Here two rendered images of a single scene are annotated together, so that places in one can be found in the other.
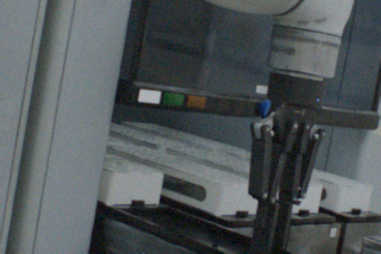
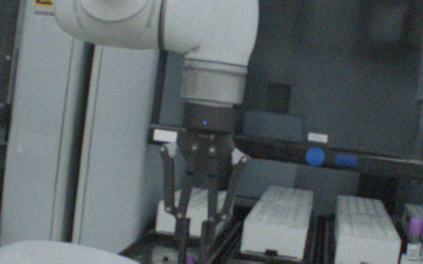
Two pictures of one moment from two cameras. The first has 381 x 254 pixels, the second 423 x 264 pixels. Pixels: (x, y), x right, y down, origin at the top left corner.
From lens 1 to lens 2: 1.22 m
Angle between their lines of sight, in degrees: 54
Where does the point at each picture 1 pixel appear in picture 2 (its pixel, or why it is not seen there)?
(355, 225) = not seen: outside the picture
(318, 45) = (196, 72)
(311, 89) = (196, 113)
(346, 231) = not seen: outside the picture
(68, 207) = (107, 223)
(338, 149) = not seen: outside the picture
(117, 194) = (163, 222)
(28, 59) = (64, 105)
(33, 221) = (77, 229)
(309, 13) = (179, 43)
